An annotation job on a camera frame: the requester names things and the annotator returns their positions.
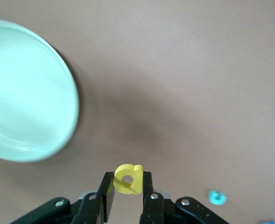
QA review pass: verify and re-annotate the teal letter c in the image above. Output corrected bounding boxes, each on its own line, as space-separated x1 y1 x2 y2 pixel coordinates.
208 189 227 206

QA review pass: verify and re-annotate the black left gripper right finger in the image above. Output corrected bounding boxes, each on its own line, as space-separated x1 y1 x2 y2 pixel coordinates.
139 171 229 224

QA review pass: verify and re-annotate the yellow letter a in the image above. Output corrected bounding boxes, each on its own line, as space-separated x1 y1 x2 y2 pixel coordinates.
113 164 144 196

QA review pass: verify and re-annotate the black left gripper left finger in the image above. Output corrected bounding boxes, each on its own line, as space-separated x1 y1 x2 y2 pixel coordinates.
10 172 116 224

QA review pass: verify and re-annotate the green plate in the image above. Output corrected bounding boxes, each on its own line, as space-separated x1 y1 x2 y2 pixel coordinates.
0 19 80 163

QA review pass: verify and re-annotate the brown table cover sheet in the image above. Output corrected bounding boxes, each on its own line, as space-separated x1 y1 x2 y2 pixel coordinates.
0 0 275 224

